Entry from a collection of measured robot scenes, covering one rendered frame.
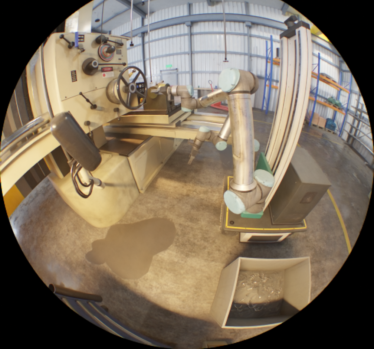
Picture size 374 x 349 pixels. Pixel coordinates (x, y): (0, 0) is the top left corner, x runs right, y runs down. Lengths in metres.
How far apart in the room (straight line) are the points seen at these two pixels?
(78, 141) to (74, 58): 0.78
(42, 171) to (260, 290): 2.15
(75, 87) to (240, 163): 1.13
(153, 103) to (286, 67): 1.35
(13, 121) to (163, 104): 1.64
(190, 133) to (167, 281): 1.61
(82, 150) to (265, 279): 1.27
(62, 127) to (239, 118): 0.64
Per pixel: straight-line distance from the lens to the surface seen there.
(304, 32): 0.91
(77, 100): 1.07
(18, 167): 1.26
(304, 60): 0.85
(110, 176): 1.37
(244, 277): 1.09
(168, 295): 1.33
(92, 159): 0.48
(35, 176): 1.68
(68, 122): 0.44
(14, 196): 3.58
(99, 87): 1.19
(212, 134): 1.17
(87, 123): 1.06
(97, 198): 1.38
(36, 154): 1.26
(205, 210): 1.58
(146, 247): 1.44
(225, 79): 0.61
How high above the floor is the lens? 1.31
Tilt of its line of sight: 35 degrees down
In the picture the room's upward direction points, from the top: 2 degrees counter-clockwise
